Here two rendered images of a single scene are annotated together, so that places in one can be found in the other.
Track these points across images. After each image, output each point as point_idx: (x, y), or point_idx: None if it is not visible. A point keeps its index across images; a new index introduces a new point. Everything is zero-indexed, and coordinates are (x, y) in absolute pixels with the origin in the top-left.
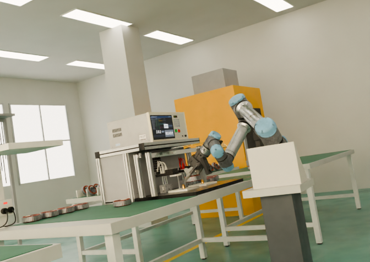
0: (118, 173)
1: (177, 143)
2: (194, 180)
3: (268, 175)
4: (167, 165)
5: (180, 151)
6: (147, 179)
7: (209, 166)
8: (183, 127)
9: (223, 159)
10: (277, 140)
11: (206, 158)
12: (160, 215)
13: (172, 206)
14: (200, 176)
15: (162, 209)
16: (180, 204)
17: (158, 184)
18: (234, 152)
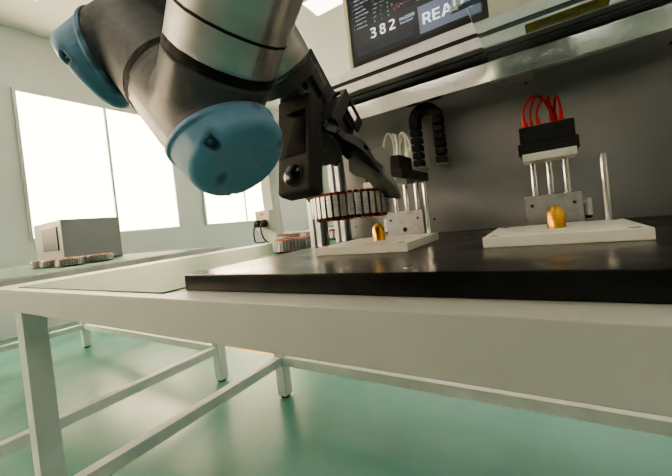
0: None
1: (469, 39)
2: (312, 217)
3: None
4: (517, 135)
5: (487, 69)
6: (401, 190)
7: (304, 149)
8: None
9: (129, 103)
10: None
11: (301, 105)
12: (41, 309)
13: (62, 298)
14: (340, 204)
15: (44, 298)
16: (81, 302)
17: (451, 206)
18: None
